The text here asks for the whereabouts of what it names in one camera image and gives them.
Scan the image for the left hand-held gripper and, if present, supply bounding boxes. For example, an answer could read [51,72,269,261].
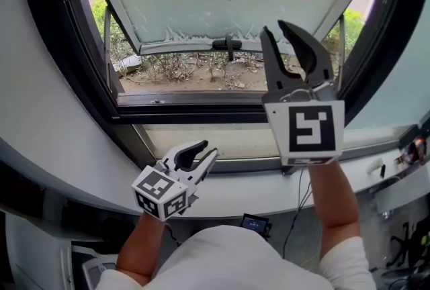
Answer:
[131,140,219,223]

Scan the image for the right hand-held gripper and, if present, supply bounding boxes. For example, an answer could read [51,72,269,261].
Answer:
[259,19,346,167]

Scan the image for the person's left forearm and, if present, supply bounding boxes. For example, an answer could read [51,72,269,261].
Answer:
[115,210,169,287]

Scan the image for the person's right forearm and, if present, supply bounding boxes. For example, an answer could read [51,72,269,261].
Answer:
[307,158,362,260]

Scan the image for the frosted fixed window pane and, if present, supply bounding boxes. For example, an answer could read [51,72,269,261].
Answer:
[139,123,282,160]

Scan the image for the small black screen device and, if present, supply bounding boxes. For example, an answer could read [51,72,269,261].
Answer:
[239,213,272,240]

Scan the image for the person's white shirt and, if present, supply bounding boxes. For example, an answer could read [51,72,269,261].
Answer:
[93,224,378,290]

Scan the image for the small white object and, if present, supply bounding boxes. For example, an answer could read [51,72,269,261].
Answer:
[367,157,384,175]

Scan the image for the green bushes outside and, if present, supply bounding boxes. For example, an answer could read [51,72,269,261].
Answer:
[89,0,135,75]

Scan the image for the dark clutter with red parts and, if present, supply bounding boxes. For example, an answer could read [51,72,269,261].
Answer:
[398,136,428,166]

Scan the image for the grey white machine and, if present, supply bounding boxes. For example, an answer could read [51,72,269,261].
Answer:
[71,243,119,290]

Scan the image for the black office chair base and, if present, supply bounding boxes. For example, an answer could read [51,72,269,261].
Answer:
[385,214,430,270]

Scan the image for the black window handle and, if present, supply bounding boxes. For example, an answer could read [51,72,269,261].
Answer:
[212,35,243,62]

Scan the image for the thin black cable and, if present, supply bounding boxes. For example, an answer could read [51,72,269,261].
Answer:
[281,166,314,260]

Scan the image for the black window frame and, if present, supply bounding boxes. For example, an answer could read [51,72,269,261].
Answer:
[16,0,430,171]

